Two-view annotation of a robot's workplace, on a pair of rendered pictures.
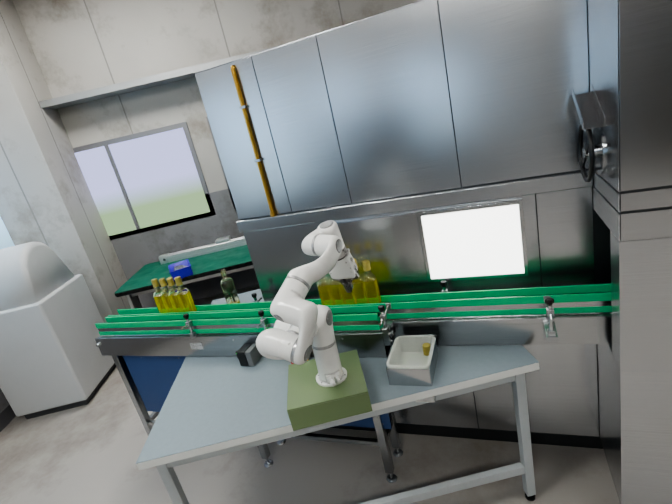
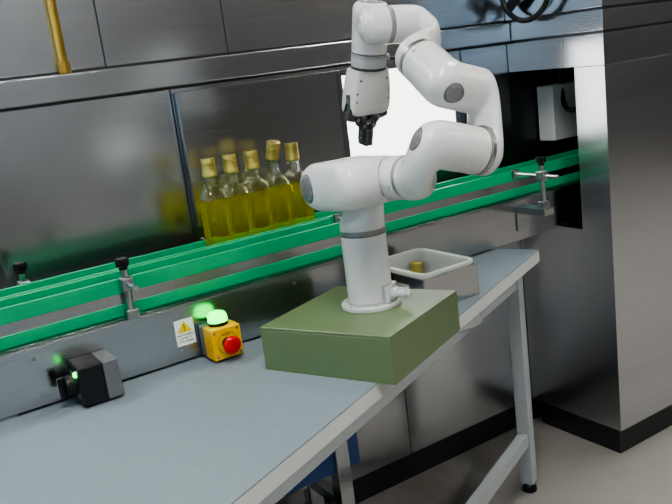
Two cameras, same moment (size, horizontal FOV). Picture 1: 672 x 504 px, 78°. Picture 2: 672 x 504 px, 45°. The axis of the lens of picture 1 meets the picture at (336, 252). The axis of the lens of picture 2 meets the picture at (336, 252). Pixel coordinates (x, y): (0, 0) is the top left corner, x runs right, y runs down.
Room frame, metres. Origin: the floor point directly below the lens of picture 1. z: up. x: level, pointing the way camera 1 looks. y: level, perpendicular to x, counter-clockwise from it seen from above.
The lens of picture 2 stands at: (0.55, 1.50, 1.35)
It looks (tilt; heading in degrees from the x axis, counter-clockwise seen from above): 13 degrees down; 305
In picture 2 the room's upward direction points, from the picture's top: 7 degrees counter-clockwise
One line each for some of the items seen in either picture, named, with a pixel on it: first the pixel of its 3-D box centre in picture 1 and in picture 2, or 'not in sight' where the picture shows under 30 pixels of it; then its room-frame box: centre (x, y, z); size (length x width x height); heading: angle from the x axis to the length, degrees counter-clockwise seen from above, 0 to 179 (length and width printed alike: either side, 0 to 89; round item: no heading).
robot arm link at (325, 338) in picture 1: (317, 324); (354, 195); (1.43, 0.13, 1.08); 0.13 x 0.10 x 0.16; 63
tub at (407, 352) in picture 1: (412, 358); (422, 276); (1.48, -0.21, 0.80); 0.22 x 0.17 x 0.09; 156
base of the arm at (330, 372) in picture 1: (328, 362); (374, 268); (1.41, 0.13, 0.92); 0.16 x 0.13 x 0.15; 12
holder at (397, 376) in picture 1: (414, 356); (415, 278); (1.50, -0.22, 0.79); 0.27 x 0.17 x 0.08; 156
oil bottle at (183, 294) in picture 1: (185, 300); not in sight; (2.20, 0.89, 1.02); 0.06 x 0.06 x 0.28; 66
